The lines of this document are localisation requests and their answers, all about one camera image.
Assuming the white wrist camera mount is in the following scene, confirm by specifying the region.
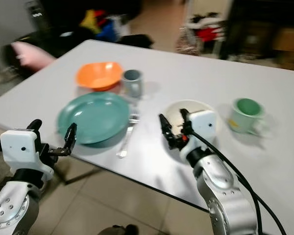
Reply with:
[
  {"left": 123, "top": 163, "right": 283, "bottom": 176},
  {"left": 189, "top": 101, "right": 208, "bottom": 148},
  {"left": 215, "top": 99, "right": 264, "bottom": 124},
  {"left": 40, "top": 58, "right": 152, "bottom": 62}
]
[
  {"left": 180, "top": 110, "right": 218, "bottom": 156},
  {"left": 0, "top": 129, "right": 43, "bottom": 170}
]

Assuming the light green mug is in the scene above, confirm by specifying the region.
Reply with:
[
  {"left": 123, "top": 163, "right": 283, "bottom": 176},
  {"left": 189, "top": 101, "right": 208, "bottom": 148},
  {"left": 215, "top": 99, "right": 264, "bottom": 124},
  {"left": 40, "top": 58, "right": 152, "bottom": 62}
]
[{"left": 229, "top": 98, "right": 268, "bottom": 135}]

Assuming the black chair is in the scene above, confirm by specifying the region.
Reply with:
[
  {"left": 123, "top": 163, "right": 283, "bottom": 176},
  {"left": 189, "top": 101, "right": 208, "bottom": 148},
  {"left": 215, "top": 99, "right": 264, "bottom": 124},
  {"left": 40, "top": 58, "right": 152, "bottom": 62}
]
[{"left": 15, "top": 0, "right": 155, "bottom": 59}]

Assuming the yellow toy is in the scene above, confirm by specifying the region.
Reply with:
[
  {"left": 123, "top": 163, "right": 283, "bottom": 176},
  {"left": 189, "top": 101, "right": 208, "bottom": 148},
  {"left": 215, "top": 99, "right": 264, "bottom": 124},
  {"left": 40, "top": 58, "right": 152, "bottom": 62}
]
[{"left": 80, "top": 10, "right": 102, "bottom": 35}]

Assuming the orange bowl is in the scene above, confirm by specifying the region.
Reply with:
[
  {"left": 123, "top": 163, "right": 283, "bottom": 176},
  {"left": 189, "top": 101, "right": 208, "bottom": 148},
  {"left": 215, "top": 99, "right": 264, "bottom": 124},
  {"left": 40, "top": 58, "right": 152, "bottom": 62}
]
[{"left": 75, "top": 62, "right": 123, "bottom": 92}]

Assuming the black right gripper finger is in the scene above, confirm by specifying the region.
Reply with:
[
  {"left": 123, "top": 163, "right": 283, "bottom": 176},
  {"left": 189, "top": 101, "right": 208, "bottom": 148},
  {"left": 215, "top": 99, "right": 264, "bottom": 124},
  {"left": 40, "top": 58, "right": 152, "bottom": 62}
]
[
  {"left": 159, "top": 114, "right": 178, "bottom": 142},
  {"left": 179, "top": 108, "right": 194, "bottom": 134}
]

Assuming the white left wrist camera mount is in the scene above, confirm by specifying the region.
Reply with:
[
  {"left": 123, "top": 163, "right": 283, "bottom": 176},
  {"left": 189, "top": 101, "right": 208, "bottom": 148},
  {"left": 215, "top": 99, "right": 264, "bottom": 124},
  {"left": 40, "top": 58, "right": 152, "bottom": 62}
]
[{"left": 0, "top": 129, "right": 43, "bottom": 170}]

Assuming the pink pillow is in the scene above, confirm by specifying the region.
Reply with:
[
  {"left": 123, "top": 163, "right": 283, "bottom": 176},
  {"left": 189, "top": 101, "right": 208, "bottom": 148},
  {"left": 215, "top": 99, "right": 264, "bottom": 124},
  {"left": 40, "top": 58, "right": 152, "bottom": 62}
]
[{"left": 11, "top": 41, "right": 57, "bottom": 72}]

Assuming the silver fork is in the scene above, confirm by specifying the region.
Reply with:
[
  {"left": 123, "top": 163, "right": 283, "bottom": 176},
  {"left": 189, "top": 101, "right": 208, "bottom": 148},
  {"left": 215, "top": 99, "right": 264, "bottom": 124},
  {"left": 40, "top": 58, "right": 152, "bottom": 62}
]
[{"left": 117, "top": 112, "right": 140, "bottom": 158}]

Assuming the white rack with red item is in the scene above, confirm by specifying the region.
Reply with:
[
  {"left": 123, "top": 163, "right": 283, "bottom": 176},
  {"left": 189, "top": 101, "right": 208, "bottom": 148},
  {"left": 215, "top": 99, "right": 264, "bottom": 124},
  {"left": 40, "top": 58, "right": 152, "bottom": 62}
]
[{"left": 176, "top": 13, "right": 228, "bottom": 55}]

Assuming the dark cabinet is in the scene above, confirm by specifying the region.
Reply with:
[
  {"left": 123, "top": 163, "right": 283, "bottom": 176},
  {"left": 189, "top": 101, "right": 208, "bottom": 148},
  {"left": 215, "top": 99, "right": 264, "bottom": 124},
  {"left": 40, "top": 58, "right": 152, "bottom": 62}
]
[{"left": 220, "top": 0, "right": 294, "bottom": 64}]

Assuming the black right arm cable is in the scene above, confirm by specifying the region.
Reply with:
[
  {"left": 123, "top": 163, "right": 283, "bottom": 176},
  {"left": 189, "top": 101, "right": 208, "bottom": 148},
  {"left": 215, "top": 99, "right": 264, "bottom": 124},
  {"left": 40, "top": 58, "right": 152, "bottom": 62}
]
[{"left": 190, "top": 131, "right": 288, "bottom": 235}]

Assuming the black robot foot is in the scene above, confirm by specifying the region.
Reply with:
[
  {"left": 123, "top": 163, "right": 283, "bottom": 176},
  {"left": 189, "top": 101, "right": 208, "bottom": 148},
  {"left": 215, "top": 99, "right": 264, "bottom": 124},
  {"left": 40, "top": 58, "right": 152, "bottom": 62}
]
[{"left": 99, "top": 224, "right": 139, "bottom": 235}]

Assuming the blue toy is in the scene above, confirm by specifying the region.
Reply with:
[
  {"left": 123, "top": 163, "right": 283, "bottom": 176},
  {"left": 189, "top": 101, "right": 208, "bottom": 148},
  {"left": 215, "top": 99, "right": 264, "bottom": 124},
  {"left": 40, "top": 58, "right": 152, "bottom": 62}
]
[{"left": 97, "top": 21, "right": 121, "bottom": 43}]

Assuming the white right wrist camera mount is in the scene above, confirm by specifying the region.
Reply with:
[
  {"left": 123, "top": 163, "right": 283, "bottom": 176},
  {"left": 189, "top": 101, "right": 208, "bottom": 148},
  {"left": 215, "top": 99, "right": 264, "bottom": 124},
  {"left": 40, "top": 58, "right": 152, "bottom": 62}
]
[{"left": 180, "top": 110, "right": 218, "bottom": 156}]

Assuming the grey-blue mug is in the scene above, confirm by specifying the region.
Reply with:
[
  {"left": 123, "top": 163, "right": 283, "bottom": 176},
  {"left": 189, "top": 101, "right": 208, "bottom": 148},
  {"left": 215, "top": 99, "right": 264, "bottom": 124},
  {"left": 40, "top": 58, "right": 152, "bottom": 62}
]
[{"left": 122, "top": 69, "right": 144, "bottom": 98}]

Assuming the teal plate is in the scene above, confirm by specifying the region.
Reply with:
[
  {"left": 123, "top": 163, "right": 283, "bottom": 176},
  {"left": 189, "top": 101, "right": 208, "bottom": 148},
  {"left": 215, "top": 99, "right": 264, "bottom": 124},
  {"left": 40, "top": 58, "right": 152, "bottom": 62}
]
[{"left": 57, "top": 92, "right": 130, "bottom": 145}]

